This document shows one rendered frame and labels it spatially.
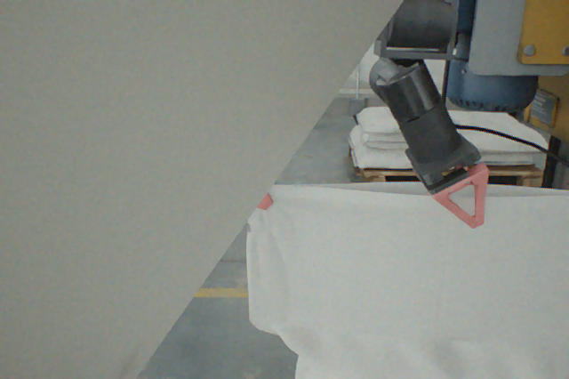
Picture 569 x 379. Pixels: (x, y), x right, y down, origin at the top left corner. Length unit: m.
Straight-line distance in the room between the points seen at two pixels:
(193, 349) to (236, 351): 0.16
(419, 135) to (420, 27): 0.12
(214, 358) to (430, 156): 1.57
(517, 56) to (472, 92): 0.09
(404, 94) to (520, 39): 0.35
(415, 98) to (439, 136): 0.05
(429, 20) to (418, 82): 0.06
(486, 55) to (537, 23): 0.08
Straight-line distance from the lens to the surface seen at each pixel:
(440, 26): 0.60
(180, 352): 2.13
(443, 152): 0.63
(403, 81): 0.60
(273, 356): 2.08
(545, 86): 1.14
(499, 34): 0.90
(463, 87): 0.96
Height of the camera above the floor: 1.28
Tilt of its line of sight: 21 degrees down
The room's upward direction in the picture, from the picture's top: straight up
